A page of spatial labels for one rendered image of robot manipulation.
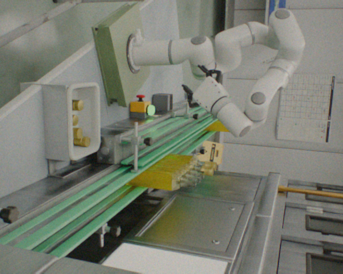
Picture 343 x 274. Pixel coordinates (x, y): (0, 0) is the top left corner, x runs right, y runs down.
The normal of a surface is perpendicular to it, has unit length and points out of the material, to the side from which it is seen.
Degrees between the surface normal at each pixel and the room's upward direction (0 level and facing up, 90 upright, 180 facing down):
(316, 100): 90
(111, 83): 90
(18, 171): 0
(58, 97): 90
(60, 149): 90
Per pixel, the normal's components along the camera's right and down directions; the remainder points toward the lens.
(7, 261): 0.03, -0.98
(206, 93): -0.56, -0.12
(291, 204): -0.32, 0.18
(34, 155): 0.95, 0.08
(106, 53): -0.30, 0.54
